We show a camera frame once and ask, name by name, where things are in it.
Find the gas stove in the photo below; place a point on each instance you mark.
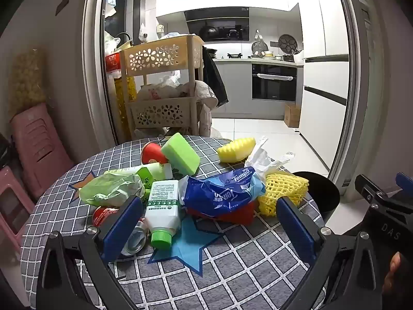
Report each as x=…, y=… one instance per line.
x=235, y=55

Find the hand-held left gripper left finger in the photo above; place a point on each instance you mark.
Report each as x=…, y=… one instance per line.
x=121, y=229

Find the red wrapper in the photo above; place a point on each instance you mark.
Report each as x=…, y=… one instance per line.
x=238, y=216

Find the yellow packet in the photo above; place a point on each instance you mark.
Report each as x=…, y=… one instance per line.
x=124, y=103

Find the black built-in oven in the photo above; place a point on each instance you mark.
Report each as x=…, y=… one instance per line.
x=274, y=85

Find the black trash bin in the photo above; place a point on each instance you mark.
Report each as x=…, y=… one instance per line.
x=319, y=193

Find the pink plastic stool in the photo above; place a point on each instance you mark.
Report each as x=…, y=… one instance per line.
x=40, y=145
x=13, y=206

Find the red can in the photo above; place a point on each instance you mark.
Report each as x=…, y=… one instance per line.
x=103, y=215

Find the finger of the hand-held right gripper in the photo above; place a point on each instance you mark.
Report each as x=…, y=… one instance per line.
x=371, y=190
x=405, y=182

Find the grey sliding door frame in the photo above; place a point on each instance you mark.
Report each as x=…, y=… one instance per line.
x=95, y=55
x=358, y=87

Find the yellow foam net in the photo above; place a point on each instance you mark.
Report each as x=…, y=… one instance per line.
x=284, y=189

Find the round baking pan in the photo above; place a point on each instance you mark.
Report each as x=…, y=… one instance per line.
x=287, y=43

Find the red cup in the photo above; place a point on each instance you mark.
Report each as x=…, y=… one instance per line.
x=153, y=153

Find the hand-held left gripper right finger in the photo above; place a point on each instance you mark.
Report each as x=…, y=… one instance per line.
x=295, y=229

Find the white plastic bag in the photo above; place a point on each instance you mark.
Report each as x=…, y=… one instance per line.
x=259, y=160

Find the yellow sponge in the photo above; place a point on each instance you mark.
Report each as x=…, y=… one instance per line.
x=235, y=150

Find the green sponge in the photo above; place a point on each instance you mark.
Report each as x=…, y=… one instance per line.
x=180, y=153

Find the black garment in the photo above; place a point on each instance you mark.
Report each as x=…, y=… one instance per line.
x=214, y=77

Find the pink cloth bag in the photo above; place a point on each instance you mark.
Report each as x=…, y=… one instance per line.
x=205, y=100

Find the black range hood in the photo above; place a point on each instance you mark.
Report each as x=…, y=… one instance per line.
x=219, y=17

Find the person's right hand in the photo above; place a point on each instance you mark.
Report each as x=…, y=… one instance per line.
x=392, y=271

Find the white plastic bags in cart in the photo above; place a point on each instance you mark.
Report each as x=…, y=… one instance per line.
x=161, y=88

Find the cardboard box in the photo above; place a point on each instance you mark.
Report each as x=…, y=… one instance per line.
x=292, y=116

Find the white refrigerator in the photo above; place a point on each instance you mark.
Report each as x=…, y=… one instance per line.
x=322, y=71

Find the blue tissue packet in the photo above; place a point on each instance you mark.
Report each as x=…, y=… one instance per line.
x=222, y=192

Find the beige storage cart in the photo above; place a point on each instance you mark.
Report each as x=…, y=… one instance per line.
x=155, y=56

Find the green plastic bag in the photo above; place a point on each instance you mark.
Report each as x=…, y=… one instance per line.
x=109, y=189

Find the white bottle with green cap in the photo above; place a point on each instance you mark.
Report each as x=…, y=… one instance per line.
x=163, y=206

